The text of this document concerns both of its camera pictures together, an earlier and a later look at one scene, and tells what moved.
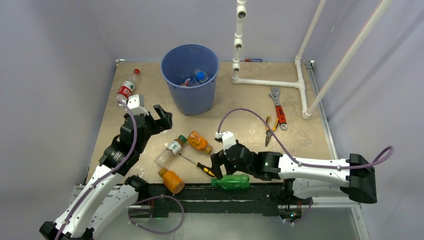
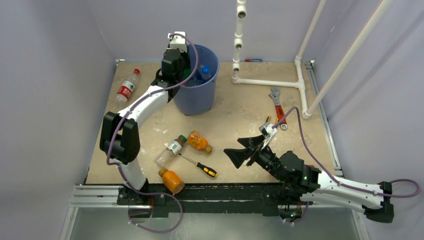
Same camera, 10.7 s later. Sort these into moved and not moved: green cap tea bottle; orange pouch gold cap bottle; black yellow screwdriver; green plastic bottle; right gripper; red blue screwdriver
Moved: right gripper; green plastic bottle
Not moved: black yellow screwdriver; orange pouch gold cap bottle; red blue screwdriver; green cap tea bottle
